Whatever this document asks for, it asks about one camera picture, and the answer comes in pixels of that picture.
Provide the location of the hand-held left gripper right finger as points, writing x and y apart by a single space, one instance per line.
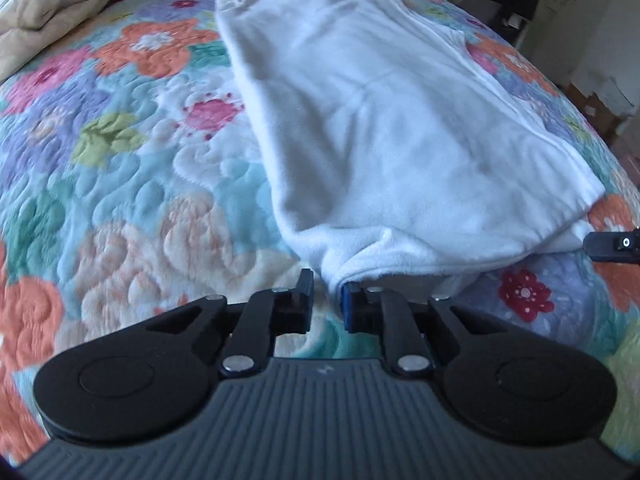
346 310

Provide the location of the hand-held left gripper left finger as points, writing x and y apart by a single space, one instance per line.
303 305

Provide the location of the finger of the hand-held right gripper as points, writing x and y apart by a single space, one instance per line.
607 246

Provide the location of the white polo shirt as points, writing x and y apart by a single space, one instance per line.
375 135

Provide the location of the cardboard box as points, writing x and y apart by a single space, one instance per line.
597 105

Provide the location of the floral quilted bedspread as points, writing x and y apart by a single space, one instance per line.
125 185

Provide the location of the beige comforter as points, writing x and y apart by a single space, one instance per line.
40 10

